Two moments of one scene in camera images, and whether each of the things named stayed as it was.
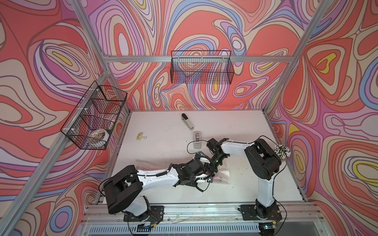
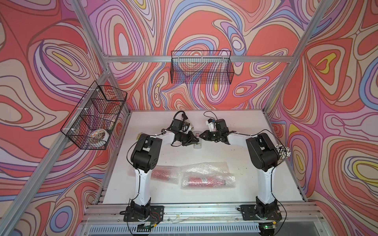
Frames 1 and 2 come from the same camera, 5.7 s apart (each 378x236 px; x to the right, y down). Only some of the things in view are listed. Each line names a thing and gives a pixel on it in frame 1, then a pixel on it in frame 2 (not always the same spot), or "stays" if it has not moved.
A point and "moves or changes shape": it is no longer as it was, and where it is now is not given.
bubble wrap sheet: (222, 176) moves or changes shape
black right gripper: (215, 169) to (206, 133)
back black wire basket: (202, 67) stays
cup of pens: (282, 151) stays
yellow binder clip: (140, 136) stays
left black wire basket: (90, 125) stays
